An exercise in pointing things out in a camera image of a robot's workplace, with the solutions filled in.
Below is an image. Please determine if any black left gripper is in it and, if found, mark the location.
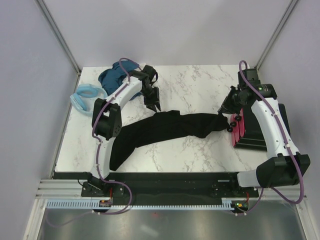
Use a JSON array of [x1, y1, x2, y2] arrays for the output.
[[140, 86, 162, 113]]

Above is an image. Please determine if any black and pink drawer box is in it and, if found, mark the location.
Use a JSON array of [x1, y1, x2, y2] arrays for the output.
[[226, 103, 291, 151]]

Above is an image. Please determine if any black t shirt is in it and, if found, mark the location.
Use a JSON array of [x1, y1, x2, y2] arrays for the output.
[[109, 110, 230, 171]]

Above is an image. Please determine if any blue t shirt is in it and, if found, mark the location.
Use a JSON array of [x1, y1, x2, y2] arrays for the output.
[[98, 60, 140, 96]]

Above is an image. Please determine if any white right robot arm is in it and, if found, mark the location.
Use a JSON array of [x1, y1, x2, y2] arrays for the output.
[[218, 84, 311, 197]]

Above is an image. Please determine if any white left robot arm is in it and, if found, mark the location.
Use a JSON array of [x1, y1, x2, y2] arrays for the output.
[[91, 65, 161, 179]]

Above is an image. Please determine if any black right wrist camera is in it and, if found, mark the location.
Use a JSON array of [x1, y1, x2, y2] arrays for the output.
[[237, 68, 261, 90]]

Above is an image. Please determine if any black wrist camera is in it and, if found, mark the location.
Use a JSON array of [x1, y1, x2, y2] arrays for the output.
[[142, 64, 159, 85], [237, 68, 261, 90]]

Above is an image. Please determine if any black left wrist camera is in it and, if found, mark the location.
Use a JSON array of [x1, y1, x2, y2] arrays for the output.
[[142, 64, 159, 85]]

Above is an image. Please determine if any light blue ring toy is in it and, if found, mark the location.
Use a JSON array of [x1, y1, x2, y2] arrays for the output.
[[69, 83, 108, 117]]

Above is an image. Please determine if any aluminium frame rail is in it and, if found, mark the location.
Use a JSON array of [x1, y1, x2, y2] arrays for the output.
[[34, 178, 308, 200]]

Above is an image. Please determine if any white slotted cable duct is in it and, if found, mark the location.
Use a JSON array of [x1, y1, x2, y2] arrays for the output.
[[46, 198, 249, 210]]

